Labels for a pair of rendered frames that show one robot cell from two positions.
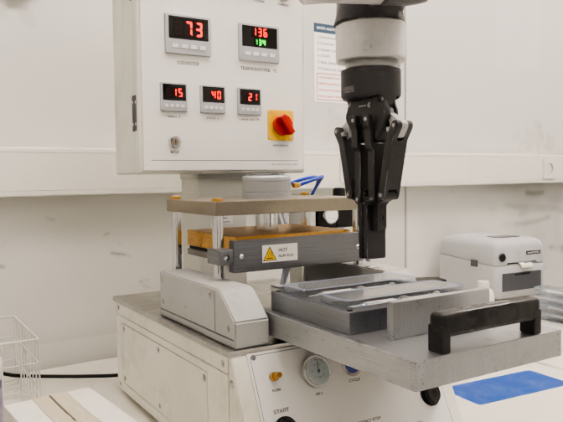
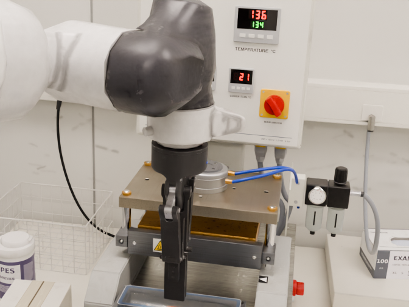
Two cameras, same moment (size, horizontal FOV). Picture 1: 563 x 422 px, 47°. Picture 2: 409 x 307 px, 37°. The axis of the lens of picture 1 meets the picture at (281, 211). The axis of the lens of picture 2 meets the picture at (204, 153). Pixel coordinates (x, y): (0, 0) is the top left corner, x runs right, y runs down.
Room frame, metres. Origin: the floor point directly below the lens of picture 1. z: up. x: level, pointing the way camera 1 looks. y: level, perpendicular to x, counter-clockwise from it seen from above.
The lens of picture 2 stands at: (0.25, -0.64, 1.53)
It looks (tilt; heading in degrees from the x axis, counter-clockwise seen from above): 19 degrees down; 40
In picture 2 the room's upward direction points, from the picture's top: 3 degrees clockwise
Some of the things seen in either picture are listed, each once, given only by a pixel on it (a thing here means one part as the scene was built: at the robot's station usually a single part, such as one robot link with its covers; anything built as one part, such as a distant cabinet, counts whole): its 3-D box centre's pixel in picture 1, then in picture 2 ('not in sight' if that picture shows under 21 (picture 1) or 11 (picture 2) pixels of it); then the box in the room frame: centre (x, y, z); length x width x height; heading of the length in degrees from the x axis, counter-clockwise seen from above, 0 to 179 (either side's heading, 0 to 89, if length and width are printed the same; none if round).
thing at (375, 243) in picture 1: (374, 230); (174, 277); (0.81, -0.12, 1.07); 0.03 x 0.01 x 0.07; 121
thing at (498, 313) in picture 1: (487, 322); not in sight; (0.66, -0.21, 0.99); 0.15 x 0.02 x 0.04; 122
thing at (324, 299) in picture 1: (394, 298); not in sight; (0.78, -0.14, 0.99); 0.18 x 0.06 x 0.02; 122
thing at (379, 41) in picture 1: (372, 51); (196, 119); (0.84, -0.12, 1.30); 0.13 x 0.12 x 0.05; 121
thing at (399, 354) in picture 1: (396, 316); not in sight; (0.77, -0.14, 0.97); 0.30 x 0.22 x 0.08; 32
